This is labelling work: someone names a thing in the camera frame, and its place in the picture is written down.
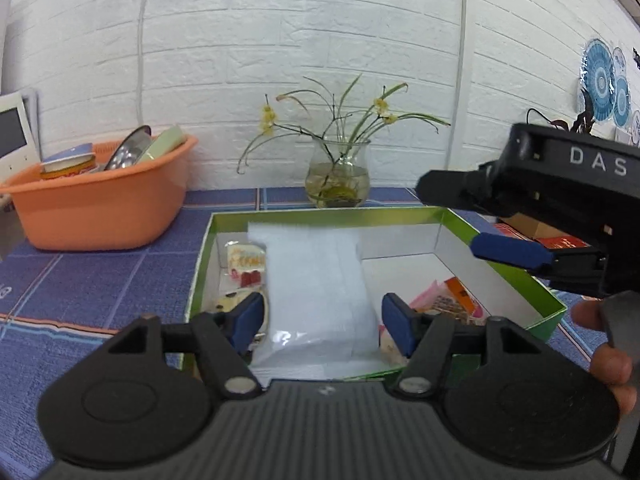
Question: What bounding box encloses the pink melon seed bag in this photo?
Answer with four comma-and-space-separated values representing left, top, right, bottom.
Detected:
409, 281, 449, 312

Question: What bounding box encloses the clear orange dried fruit bag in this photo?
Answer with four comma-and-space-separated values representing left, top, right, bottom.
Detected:
430, 276, 486, 326

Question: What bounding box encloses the small cake snack packet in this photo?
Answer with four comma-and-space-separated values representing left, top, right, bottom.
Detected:
226, 242, 266, 288

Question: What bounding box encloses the white foil snack bag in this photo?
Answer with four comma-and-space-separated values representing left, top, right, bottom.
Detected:
248, 223, 385, 384

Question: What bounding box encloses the person's right hand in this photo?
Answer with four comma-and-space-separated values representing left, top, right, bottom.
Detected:
570, 300, 638, 416

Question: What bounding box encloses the red booklet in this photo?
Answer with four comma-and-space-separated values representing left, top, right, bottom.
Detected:
495, 214, 588, 249

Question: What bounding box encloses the green cardboard box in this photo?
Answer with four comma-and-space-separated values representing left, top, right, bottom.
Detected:
189, 207, 565, 384

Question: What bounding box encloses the blue paper fan decoration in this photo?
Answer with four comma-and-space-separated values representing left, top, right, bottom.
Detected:
578, 38, 634, 131

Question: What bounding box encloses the blue checked tablecloth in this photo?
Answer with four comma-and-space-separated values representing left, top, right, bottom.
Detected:
0, 186, 601, 480

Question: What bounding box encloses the orange plastic basin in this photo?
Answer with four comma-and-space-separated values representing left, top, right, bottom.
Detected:
1, 134, 198, 252

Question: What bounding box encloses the glass vase with flowers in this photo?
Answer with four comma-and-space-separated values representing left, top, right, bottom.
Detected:
236, 76, 451, 208

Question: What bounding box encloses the green ceramic dish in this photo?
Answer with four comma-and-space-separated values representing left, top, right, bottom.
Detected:
137, 126, 186, 165

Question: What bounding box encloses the metal bowl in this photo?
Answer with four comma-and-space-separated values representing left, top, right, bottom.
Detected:
103, 125, 153, 171

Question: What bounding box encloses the yellow tin can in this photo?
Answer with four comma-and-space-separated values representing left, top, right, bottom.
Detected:
40, 143, 96, 180

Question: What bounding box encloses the white screen appliance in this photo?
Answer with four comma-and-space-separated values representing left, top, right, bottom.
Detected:
0, 89, 41, 182

